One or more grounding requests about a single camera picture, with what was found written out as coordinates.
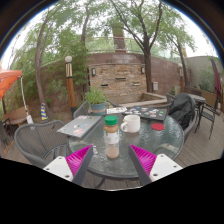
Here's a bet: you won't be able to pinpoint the leaning pale-trunk tree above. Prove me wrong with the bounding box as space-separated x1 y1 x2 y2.
13 0 88 118

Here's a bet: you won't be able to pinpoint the green plant in teal pot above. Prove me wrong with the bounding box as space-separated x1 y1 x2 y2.
84 87 108 117

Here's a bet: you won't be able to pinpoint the black backpack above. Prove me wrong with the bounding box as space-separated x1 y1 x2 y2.
168 93 197 130

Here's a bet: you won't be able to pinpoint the round dark patio table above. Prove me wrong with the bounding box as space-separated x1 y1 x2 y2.
188 93 207 134

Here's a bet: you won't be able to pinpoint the wooden globe-topped lamp post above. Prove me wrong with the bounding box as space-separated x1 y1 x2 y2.
64 55 78 114
178 63 185 94

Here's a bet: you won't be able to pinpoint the flat round red coaster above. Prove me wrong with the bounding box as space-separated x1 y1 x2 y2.
151 122 166 131

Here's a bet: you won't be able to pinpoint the blue yellow striped cone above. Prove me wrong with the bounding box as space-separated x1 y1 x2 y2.
40 102 49 121

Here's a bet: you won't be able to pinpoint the white ceramic mug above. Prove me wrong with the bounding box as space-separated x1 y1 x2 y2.
120 114 141 134

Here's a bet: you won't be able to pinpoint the silver laptop with stickers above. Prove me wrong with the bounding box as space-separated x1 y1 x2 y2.
56 114 102 139

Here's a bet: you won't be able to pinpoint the closed dark red umbrella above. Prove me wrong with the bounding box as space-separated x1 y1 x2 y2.
210 56 223 105

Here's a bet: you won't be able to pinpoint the black metal patio chair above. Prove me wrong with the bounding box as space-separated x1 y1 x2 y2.
199 99 222 140

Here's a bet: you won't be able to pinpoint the green-capped coffee drink bottle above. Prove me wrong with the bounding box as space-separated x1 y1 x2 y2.
103 115 120 160

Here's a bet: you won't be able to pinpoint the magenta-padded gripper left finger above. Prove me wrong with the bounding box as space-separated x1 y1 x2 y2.
43 144 94 186

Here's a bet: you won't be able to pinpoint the wooden bench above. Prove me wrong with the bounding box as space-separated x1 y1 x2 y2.
2 106 30 134

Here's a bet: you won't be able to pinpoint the orange patio umbrella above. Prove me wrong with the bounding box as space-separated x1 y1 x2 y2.
0 69 34 124

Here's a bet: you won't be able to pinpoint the dark-trunk tree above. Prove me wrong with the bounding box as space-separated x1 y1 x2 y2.
106 0 198 94

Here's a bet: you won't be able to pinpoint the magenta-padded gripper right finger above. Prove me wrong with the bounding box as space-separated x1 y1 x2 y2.
128 143 184 186

